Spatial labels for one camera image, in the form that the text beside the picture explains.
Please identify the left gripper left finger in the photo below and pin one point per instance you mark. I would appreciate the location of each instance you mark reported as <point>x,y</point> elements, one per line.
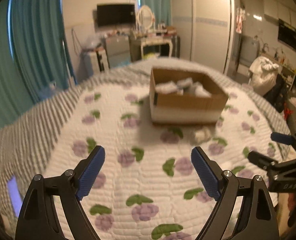
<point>38,218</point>

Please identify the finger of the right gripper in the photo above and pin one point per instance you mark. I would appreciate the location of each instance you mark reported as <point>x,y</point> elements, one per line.
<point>262,161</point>
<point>282,138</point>

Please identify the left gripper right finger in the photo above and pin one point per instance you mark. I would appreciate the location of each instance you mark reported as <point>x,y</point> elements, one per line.
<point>256,218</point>

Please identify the small cream cloth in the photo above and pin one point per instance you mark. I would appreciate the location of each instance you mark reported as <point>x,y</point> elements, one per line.
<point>202,135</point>

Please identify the white sock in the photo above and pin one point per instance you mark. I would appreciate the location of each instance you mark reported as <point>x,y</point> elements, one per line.
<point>197,90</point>

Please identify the blue tissue pack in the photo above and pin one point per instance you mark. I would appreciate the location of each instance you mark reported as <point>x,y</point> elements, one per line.
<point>185,83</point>

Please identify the packaged item black border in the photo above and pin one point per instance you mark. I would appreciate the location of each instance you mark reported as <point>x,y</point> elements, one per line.
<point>166,88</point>

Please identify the right human hand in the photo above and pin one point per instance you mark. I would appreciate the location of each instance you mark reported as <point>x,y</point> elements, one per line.
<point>292,209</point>

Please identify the smartphone on bed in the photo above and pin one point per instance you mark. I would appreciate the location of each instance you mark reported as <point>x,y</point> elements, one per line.
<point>14,195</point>

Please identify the grey checked bed cover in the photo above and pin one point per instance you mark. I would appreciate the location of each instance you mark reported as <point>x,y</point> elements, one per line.
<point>27,144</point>

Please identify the white clothes pile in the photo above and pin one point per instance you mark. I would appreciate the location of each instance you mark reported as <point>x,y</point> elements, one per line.
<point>264,74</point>

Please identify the grey washing machine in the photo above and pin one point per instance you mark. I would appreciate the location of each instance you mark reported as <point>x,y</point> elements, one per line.
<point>249,50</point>

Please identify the black range hood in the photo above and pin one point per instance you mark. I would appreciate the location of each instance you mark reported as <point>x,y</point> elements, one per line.
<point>287,34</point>

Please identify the white floral quilted mat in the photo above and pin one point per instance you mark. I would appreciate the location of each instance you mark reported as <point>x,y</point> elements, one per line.
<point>147,187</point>

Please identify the brown cardboard box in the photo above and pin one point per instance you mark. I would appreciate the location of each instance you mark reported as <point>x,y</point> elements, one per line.
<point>185,108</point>

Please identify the white kitchen cabinets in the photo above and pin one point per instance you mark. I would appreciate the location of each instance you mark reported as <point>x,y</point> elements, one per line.
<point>276,11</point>

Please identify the hanging pink clothes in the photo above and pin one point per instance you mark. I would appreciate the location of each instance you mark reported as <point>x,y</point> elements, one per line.
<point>240,18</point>

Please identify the white sliding wardrobe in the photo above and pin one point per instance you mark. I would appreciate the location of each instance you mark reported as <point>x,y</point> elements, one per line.
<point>206,29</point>

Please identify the white dressing table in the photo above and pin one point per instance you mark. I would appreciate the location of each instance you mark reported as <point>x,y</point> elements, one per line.
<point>139,47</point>

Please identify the white suitcase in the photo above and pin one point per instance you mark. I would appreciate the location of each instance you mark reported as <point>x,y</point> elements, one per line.
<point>95,61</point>

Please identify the teal left curtain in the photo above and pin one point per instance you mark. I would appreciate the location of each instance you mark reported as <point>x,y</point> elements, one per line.
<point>34,57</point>

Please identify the oval vanity mirror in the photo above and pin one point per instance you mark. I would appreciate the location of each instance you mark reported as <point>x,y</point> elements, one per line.
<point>145,18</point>

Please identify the grey mini fridge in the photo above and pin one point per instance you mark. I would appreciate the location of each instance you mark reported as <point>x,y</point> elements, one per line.
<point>118,50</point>

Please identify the black wall television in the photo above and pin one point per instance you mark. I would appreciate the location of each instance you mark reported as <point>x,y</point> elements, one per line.
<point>115,14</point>

